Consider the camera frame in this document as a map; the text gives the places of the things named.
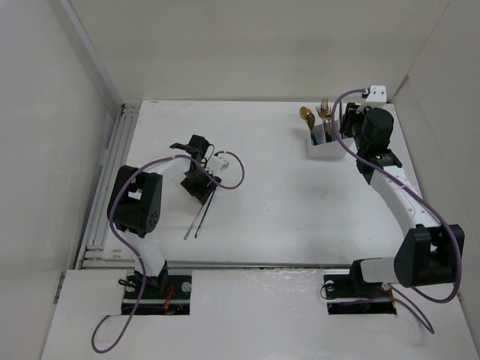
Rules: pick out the aluminium rail frame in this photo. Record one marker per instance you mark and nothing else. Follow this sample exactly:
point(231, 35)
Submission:
point(96, 230)

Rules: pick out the gold fork green handle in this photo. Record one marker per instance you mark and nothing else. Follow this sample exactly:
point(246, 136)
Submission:
point(328, 138)

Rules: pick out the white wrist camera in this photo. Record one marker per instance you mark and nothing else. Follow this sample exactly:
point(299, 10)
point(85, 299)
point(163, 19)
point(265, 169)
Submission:
point(219, 163)
point(375, 94)

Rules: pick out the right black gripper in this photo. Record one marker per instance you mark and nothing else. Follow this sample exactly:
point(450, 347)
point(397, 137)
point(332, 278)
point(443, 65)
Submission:
point(350, 115)

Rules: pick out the white divided utensil container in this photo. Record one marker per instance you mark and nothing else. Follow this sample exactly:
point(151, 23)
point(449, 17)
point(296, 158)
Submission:
point(325, 150)

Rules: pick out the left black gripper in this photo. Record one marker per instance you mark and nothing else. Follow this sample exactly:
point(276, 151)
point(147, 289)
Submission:
point(200, 192)

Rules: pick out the gold round spoon green handle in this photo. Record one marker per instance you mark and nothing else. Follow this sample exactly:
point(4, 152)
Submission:
point(310, 120)

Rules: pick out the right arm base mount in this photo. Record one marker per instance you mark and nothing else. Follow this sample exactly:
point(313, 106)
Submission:
point(344, 297)

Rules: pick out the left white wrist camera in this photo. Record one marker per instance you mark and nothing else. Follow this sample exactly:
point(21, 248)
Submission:
point(219, 163)

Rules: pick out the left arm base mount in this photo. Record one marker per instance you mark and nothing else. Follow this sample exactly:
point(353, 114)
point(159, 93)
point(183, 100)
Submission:
point(164, 295)

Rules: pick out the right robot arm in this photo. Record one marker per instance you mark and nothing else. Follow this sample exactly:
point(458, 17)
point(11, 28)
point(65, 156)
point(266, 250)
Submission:
point(431, 250)

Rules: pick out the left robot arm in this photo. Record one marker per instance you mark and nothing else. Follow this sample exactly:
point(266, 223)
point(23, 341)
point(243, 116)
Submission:
point(134, 208)

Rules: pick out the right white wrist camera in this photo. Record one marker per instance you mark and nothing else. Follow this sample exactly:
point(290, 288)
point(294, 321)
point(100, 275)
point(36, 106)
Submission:
point(375, 94)

